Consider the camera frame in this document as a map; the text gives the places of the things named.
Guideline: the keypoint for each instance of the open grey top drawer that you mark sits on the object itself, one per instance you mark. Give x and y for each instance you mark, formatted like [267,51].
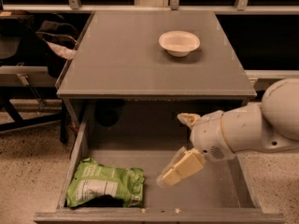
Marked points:
[147,134]

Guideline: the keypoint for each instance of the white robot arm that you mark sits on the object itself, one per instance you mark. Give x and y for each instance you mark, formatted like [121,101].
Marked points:
[270,126]

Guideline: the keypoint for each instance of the black chair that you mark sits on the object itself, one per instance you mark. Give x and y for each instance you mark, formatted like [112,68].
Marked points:
[16,38]

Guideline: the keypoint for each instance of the grey bench left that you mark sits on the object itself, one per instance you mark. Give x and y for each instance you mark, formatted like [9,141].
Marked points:
[29,82]

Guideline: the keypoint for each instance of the dark bag with cloth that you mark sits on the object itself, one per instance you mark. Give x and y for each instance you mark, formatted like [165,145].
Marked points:
[60,39]

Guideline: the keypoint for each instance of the green rice chip bag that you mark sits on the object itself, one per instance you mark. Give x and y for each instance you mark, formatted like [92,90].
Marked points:
[94,180]

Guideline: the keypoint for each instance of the grey cabinet counter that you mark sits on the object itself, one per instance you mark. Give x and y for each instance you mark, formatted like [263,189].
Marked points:
[120,56]

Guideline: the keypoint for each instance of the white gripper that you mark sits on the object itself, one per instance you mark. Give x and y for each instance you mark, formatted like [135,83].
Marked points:
[207,135]

